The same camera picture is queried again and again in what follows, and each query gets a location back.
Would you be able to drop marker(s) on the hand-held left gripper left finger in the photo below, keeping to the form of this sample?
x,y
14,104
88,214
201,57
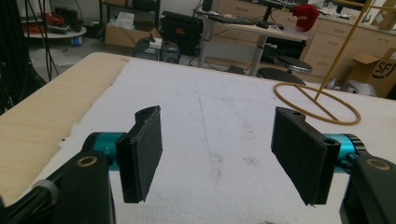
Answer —
x,y
140,155

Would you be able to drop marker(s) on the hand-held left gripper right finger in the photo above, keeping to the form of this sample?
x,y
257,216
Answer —
x,y
300,152

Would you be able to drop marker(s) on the black round stool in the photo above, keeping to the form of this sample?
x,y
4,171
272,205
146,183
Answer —
x,y
278,76
292,64

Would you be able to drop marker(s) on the small black and white device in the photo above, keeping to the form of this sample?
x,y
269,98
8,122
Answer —
x,y
148,49

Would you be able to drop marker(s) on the printed cardboard box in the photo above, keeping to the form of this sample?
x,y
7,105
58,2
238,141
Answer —
x,y
378,74

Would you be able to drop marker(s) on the wooden drawer cabinet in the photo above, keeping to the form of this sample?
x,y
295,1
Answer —
x,y
330,40

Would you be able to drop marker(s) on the open cardboard box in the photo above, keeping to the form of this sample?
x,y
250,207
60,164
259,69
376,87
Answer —
x,y
124,36

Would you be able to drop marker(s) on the black equipment case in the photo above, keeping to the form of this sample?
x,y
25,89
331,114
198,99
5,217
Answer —
x,y
180,32

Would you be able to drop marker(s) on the white desk with grey legs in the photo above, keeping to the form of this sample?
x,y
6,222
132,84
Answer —
x,y
249,31

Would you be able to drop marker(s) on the red cap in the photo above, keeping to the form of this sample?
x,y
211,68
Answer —
x,y
305,17

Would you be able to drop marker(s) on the round white table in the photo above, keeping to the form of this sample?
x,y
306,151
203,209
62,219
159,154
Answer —
x,y
59,33

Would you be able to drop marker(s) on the black keyboard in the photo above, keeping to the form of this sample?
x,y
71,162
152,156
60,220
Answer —
x,y
232,20

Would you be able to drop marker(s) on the small cardboard box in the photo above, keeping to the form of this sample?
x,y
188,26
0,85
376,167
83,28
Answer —
x,y
384,15

